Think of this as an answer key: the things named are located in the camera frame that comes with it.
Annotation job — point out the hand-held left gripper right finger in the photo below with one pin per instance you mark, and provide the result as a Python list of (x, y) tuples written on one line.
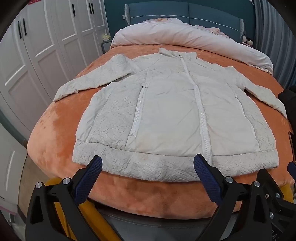
[(205, 176)]

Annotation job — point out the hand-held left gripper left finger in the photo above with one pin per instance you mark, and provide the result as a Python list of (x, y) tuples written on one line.
[(91, 172)]

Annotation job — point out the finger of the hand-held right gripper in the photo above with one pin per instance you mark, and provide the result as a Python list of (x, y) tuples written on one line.
[(277, 192)]

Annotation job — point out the white zip jacket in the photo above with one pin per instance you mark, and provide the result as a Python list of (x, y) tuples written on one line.
[(171, 111)]

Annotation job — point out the orange plush blanket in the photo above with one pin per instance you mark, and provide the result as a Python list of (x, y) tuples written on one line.
[(57, 143)]

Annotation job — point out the grey cloth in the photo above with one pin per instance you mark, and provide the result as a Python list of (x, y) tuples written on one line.
[(157, 228)]

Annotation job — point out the dark cloth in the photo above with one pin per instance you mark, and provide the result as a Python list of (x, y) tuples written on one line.
[(288, 99)]

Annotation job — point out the grey nightstand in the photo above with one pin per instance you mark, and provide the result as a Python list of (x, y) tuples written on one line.
[(106, 47)]

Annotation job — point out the white panelled wardrobe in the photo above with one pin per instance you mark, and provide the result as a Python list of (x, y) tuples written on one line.
[(41, 51)]

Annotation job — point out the tissue box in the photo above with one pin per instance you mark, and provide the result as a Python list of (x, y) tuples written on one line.
[(106, 37)]

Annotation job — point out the plush toys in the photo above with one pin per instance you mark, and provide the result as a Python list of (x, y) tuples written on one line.
[(247, 41)]

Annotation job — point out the pale pink duvet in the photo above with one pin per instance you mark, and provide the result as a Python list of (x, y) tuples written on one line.
[(189, 34)]

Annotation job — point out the grey-blue curtain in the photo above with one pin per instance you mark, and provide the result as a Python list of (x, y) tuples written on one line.
[(270, 25)]

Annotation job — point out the blue padded headboard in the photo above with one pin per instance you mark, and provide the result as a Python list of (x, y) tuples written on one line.
[(161, 11)]

